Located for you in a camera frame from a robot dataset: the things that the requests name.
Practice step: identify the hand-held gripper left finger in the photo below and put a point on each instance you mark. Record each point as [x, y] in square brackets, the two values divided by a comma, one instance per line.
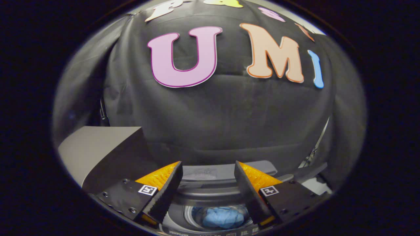
[165, 193]

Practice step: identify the grey top-load washing machine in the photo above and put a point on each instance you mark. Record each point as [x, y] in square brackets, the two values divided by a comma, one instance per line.
[210, 196]

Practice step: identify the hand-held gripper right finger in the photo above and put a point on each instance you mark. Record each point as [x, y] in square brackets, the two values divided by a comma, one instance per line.
[249, 193]

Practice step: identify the dark cabinet with beige door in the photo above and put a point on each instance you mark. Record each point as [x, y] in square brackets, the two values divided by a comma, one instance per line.
[98, 147]

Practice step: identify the black light stand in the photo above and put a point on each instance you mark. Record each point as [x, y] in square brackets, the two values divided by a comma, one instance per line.
[314, 151]

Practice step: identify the black backdrop cloth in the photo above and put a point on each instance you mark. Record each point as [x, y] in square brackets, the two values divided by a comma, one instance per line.
[229, 114]

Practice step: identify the light blue shirt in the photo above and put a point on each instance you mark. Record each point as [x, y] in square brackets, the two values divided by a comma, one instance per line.
[223, 218]

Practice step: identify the black backdrop frame pole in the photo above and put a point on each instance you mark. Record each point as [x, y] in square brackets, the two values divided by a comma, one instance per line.
[103, 113]

